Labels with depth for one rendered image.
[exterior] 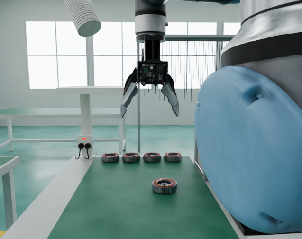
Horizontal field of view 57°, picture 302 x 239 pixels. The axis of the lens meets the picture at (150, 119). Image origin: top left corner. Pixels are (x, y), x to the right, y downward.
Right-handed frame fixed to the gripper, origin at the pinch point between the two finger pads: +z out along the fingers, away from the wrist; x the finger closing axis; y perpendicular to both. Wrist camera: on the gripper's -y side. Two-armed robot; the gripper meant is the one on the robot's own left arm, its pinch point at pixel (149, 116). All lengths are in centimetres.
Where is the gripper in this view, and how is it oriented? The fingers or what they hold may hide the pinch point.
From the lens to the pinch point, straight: 71.9
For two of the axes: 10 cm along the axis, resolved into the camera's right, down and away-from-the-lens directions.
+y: 1.1, 1.4, -9.8
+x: 9.9, -0.2, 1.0
